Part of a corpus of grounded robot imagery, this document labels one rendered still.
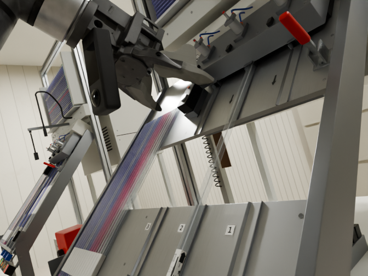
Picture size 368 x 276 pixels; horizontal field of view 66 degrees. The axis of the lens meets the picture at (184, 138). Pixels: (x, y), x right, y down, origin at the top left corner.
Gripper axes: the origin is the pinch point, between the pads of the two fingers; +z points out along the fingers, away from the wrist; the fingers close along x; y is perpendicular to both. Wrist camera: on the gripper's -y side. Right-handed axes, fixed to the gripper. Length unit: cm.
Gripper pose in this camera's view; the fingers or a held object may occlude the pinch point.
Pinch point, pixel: (184, 101)
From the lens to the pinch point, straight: 49.2
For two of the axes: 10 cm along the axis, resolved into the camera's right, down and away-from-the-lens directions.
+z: 7.7, 4.1, 4.8
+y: 2.2, -8.8, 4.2
